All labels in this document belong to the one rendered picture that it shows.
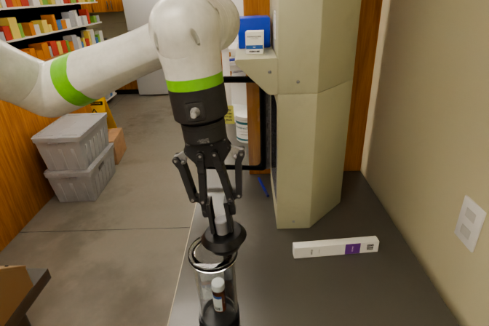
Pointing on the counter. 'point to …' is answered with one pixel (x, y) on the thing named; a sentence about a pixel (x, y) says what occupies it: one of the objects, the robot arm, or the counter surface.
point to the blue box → (255, 22)
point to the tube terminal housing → (312, 89)
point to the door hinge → (268, 130)
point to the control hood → (260, 68)
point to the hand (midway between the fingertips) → (220, 215)
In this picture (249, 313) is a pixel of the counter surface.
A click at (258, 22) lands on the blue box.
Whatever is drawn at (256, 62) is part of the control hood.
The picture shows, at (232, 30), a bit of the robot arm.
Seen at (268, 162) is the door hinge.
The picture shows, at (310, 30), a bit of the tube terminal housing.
